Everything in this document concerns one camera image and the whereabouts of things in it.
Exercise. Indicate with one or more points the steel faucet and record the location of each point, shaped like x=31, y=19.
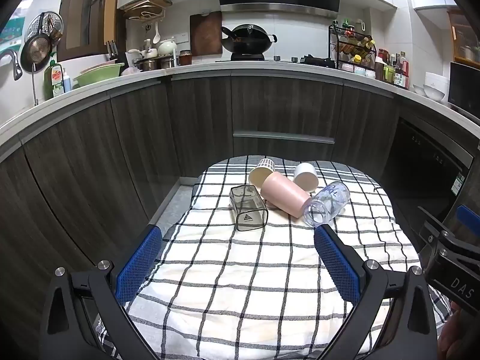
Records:
x=14, y=63

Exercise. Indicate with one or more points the white kettle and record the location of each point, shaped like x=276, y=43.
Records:
x=134, y=58

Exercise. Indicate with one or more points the dark wood base cabinets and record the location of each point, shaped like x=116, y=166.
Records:
x=131, y=138

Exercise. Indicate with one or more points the green dish soap bottle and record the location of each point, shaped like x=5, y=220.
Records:
x=53, y=80

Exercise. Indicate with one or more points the black white checked cloth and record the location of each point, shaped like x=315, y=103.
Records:
x=243, y=288

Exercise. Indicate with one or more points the small pastel jars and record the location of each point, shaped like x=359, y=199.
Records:
x=358, y=70

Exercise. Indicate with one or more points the group of sauce bottles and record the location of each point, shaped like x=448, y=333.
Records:
x=392, y=69

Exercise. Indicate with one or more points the white teapot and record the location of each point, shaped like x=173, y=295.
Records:
x=167, y=47

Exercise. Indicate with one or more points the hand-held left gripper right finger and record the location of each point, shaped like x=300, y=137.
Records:
x=336, y=266

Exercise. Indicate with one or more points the teal wall poster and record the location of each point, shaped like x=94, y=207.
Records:
x=11, y=32

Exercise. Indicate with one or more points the white cup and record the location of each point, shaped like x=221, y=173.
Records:
x=307, y=176

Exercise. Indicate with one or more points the black gas stove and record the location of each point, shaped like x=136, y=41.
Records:
x=262, y=60

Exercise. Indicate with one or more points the black microwave oven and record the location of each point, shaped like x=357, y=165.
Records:
x=465, y=86

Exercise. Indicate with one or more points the cream striped cup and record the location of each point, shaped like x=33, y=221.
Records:
x=258, y=176

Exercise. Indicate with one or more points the wall rack with boards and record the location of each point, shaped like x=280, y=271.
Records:
x=148, y=7

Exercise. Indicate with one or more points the steel cooking pot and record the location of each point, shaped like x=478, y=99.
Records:
x=150, y=63

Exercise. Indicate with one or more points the black wok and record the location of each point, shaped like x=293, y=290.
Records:
x=247, y=43

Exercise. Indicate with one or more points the black built-in dishwasher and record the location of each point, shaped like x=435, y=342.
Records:
x=420, y=165

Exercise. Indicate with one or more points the brown ceramic jar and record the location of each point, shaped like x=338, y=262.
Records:
x=185, y=58

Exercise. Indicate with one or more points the row of spice bottles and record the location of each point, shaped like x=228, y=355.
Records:
x=356, y=47

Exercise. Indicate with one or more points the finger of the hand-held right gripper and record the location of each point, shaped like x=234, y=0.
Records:
x=431, y=218
x=468, y=216

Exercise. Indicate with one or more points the perforated steel steamer plate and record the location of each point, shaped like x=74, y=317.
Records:
x=35, y=26

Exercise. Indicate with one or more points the pink cup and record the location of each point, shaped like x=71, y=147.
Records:
x=285, y=195

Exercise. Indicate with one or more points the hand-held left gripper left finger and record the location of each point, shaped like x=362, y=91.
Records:
x=139, y=266

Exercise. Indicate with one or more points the brown framed window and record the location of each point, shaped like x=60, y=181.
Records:
x=86, y=11

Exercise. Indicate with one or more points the wooden glass door cabinet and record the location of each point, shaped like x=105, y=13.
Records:
x=465, y=37

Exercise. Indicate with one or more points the clear plastic bottle cup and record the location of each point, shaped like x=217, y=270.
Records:
x=330, y=202

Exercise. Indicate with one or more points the person's right hand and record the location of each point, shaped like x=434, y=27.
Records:
x=455, y=332

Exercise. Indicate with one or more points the small white bowl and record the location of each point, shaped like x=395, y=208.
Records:
x=419, y=90

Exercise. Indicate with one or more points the white hanging ladle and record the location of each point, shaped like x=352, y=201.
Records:
x=156, y=36

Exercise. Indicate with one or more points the white blue bottle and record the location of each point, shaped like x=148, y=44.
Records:
x=67, y=81

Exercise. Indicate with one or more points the green plastic basin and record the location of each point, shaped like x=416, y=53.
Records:
x=99, y=77

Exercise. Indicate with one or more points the grey transparent square cup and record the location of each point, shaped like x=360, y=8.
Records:
x=247, y=210

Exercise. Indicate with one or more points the brown wooden cutting board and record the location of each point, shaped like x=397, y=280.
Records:
x=205, y=33

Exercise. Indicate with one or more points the hanging frying pan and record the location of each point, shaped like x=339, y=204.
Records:
x=36, y=52

